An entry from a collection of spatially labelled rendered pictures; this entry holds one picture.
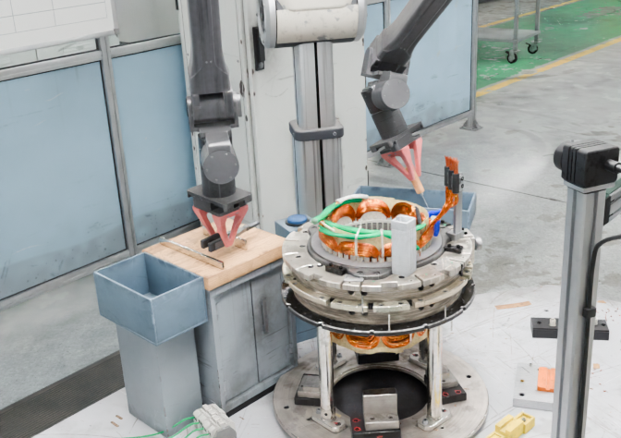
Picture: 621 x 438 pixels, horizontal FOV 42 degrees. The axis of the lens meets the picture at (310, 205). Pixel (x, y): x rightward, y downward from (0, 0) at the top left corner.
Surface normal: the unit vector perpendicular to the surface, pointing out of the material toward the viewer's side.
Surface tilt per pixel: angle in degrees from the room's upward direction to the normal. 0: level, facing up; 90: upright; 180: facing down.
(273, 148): 90
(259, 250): 0
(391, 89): 74
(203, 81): 105
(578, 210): 90
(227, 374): 90
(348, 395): 0
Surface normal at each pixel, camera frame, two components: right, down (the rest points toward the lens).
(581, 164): -0.92, 0.18
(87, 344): -0.05, -0.93
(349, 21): 0.20, 0.61
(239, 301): 0.72, 0.22
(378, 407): 0.04, 0.36
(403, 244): -0.59, 0.32
